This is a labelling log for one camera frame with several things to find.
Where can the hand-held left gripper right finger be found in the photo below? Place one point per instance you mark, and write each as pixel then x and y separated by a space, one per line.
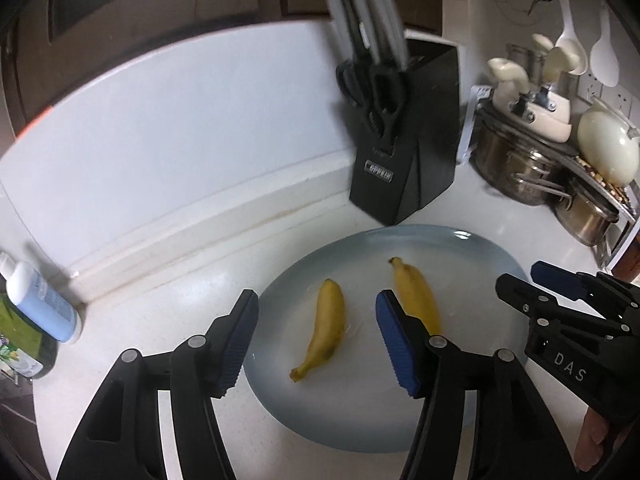
pixel 395 340

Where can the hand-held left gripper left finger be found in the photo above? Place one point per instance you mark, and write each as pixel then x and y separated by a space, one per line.
pixel 240 340

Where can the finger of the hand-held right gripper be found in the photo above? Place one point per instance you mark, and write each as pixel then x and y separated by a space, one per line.
pixel 555 277
pixel 520 297

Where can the grey-blue oval plate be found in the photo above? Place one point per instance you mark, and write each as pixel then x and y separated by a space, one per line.
pixel 365 285

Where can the person's right hand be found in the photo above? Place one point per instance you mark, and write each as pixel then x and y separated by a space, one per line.
pixel 590 440

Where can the yellow banana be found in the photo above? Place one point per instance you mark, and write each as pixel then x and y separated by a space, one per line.
pixel 327 320
pixel 415 290

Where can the wooden checkered trivet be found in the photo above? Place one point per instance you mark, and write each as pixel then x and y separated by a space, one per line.
pixel 617 192

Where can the cream lidded pot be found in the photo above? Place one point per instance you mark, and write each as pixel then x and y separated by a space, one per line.
pixel 605 140

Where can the cream pan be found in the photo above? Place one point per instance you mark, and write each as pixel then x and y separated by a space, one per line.
pixel 545 120

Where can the white two-tier pot rack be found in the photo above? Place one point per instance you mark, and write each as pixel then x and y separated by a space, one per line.
pixel 470 125

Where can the black knife block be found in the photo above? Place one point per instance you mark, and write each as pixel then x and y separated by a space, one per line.
pixel 425 135

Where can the blue and white bottle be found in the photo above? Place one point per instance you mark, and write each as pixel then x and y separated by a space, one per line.
pixel 40 300

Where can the green bottle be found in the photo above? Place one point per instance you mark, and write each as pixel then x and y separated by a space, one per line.
pixel 25 345

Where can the white spoon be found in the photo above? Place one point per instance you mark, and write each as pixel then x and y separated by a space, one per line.
pixel 570 52

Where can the white rice paddle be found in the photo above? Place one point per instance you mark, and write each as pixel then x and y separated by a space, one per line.
pixel 605 55

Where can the black kitchen scissors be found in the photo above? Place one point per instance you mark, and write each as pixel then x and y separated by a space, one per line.
pixel 382 95

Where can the white wall socket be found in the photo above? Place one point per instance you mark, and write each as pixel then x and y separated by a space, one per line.
pixel 592 91

